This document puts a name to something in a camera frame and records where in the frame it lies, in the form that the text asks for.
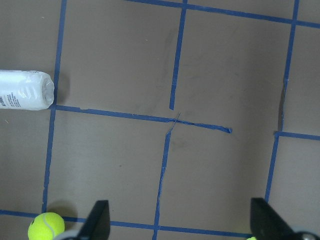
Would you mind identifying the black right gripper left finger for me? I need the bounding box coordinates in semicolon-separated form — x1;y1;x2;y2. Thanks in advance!
76;200;111;240

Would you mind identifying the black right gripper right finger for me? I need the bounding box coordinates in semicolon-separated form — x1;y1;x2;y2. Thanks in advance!
250;197;294;240

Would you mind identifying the white blue tennis ball can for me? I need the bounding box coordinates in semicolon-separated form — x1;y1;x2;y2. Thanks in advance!
0;69;55;111

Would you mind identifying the tennis ball centre of table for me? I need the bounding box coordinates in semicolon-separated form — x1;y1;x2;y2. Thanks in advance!
27;212;65;240

